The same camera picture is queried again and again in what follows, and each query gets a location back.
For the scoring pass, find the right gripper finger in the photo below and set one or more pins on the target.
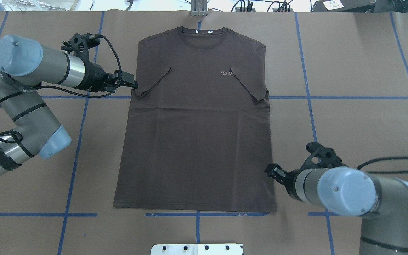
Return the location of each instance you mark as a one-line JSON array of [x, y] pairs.
[[279, 178], [275, 169]]

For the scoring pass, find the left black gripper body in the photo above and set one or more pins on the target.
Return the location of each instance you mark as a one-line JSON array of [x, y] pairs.
[[95, 77]]

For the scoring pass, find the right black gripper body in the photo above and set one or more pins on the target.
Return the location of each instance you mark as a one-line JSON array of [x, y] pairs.
[[290, 179]]

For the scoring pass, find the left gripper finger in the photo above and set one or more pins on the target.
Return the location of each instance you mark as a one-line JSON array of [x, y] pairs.
[[125, 77], [132, 84]]

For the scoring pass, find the dark brown t-shirt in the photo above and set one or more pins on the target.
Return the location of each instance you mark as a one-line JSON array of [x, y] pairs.
[[198, 135]]

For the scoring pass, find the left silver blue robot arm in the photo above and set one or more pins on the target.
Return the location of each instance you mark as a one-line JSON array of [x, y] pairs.
[[27, 125]]

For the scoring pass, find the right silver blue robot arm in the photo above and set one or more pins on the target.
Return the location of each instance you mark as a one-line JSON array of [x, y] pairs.
[[381, 203]]

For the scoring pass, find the clear plastic tray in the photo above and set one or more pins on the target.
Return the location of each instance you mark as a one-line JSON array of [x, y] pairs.
[[40, 5]]

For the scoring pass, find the black box with label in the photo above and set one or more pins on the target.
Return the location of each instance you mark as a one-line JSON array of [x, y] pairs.
[[349, 6]]

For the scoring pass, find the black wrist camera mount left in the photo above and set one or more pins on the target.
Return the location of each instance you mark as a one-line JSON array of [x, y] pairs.
[[80, 44]]

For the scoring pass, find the aluminium frame post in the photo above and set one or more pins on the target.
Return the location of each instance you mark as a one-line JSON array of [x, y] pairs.
[[199, 7]]

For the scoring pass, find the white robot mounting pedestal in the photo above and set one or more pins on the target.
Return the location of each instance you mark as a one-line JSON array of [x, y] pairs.
[[198, 249]]

